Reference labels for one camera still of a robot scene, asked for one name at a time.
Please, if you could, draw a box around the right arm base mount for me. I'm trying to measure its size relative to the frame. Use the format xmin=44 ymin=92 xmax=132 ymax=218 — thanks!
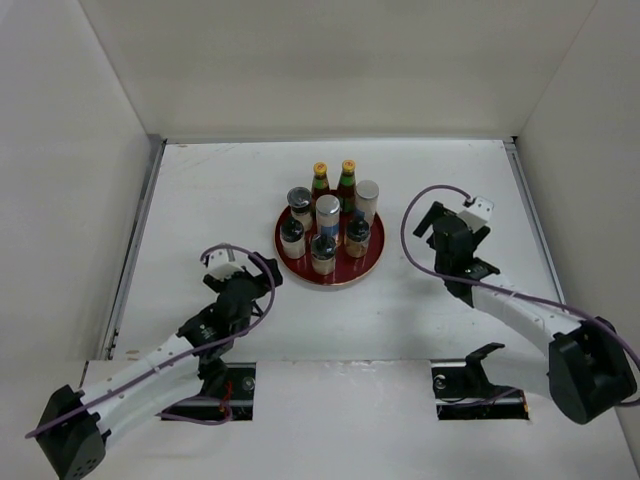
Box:
xmin=431 ymin=342 xmax=529 ymax=421

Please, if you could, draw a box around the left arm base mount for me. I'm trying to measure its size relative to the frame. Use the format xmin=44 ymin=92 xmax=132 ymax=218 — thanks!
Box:
xmin=159 ymin=363 xmax=257 ymax=425

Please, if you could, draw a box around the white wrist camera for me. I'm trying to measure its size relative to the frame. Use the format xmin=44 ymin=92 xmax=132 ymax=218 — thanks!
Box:
xmin=457 ymin=196 xmax=495 ymax=232
xmin=200 ymin=243 xmax=241 ymax=281

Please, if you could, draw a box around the white salt grinder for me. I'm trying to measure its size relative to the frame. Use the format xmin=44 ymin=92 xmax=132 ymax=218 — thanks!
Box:
xmin=280 ymin=216 xmax=306 ymax=260
xmin=287 ymin=187 xmax=313 ymax=231

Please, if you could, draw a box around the purple cable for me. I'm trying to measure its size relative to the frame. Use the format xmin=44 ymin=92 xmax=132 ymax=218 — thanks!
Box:
xmin=399 ymin=184 xmax=640 ymax=371
xmin=24 ymin=244 xmax=277 ymax=439

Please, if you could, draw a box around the beige spice grinder black cap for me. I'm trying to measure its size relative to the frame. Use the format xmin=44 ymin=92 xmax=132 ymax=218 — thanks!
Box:
xmin=310 ymin=234 xmax=337 ymax=276

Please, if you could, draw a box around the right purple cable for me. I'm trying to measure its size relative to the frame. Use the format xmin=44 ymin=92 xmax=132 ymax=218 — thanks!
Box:
xmin=399 ymin=184 xmax=640 ymax=371

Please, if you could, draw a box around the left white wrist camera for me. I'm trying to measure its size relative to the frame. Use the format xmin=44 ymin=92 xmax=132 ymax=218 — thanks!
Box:
xmin=200 ymin=243 xmax=241 ymax=281

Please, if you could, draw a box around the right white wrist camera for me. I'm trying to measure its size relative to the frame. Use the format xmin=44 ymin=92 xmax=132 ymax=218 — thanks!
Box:
xmin=457 ymin=196 xmax=495 ymax=232

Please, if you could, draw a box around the red round tray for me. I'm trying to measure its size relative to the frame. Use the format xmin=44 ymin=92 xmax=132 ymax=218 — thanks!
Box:
xmin=273 ymin=207 xmax=386 ymax=286

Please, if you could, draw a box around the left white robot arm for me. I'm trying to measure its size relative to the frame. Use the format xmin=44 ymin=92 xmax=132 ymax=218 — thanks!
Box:
xmin=29 ymin=252 xmax=283 ymax=479

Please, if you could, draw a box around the brown spice grinder black cap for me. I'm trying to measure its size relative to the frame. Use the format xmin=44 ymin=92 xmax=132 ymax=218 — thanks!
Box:
xmin=345 ymin=217 xmax=371 ymax=259

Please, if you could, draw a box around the silver lid white beads jar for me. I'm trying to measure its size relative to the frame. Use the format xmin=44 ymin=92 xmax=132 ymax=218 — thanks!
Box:
xmin=315 ymin=194 xmax=341 ymax=245

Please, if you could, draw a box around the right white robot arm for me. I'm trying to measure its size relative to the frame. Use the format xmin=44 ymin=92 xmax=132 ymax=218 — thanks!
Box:
xmin=413 ymin=197 xmax=639 ymax=425

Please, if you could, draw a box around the ketchup bottle yellow cap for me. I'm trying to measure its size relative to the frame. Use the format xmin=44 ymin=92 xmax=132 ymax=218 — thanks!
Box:
xmin=311 ymin=162 xmax=331 ymax=201
xmin=336 ymin=160 xmax=356 ymax=214

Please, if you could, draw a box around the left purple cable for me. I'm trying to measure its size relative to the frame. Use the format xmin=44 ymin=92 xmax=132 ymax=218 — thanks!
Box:
xmin=24 ymin=244 xmax=277 ymax=439

